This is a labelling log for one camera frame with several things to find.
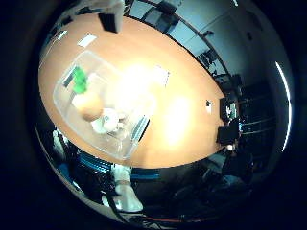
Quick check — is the long ceiling light strip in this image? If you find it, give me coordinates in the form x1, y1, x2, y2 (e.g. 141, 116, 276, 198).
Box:
274, 60, 294, 153

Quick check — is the lit computer monitor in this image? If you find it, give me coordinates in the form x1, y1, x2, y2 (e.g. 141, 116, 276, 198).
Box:
219, 97, 240, 123

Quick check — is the clear plastic container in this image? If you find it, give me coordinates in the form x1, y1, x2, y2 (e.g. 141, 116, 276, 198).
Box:
52, 50, 158, 161

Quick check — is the dark computer monitor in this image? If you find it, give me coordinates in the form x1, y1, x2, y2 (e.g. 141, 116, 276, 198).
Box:
216, 119, 242, 146

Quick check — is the small black-white table marker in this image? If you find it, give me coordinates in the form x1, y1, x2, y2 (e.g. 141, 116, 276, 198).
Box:
204, 99, 213, 115

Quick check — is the blue metal frame rail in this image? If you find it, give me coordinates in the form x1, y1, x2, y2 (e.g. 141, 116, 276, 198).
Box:
78, 151, 161, 182

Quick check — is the plush pineapple toy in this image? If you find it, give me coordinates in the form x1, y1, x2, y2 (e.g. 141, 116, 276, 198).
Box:
70, 66, 106, 123

